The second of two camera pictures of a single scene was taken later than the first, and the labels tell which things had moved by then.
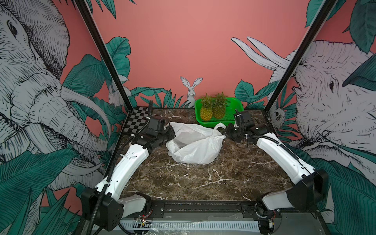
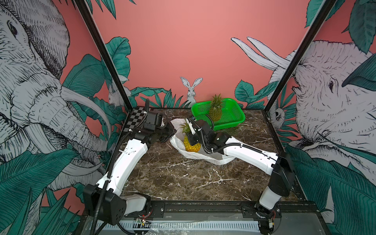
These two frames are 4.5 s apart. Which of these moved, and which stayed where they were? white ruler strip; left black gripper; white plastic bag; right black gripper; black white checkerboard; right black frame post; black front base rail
Moved: right black gripper; white plastic bag
Stayed: black front base rail; right black frame post; left black gripper; black white checkerboard; white ruler strip
